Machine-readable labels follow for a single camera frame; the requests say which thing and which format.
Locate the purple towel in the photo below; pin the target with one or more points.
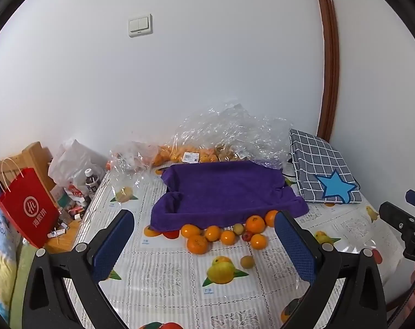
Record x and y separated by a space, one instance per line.
228 192

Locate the pile of bagged oranges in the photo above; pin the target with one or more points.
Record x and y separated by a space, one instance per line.
173 154

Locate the wooden side table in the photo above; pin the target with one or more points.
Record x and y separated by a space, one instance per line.
65 240

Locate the small green jujube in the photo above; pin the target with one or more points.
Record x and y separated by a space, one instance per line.
238 228

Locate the mandarin orange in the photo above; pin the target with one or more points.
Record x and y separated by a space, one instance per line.
190 230
270 218
227 237
197 244
213 233
258 241
255 223

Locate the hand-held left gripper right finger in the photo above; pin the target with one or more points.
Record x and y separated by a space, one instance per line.
294 246

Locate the small clear plastic bag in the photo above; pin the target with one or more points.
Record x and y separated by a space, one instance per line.
132 157

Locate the dark bottle white cap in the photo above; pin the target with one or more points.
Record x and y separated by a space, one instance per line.
92 185

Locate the red paper bag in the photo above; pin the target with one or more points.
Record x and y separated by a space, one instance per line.
29 209

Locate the printed plastic tablecloth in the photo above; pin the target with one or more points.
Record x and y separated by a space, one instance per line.
166 281

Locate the colourful printed blanket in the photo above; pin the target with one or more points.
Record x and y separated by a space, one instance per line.
2 264

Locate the large clear plastic bag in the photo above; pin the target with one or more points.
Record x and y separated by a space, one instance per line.
234 126

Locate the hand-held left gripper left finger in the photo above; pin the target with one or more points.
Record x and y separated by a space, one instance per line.
113 243

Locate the light wooden frame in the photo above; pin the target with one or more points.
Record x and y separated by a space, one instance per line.
36 157

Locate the brown wooden door frame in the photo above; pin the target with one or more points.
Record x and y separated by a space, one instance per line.
330 58

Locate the small red jujube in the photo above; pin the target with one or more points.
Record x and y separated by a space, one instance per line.
247 235

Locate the white plastic bag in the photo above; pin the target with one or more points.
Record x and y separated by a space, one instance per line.
73 157

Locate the grey checked cushion blue star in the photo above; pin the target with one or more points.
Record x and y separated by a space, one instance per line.
313 157

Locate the small brown-green round fruit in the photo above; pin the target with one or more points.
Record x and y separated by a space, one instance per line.
247 261

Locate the white wall light switch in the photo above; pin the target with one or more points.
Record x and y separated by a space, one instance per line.
140 25

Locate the red white snack packet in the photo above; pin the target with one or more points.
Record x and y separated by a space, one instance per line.
73 193

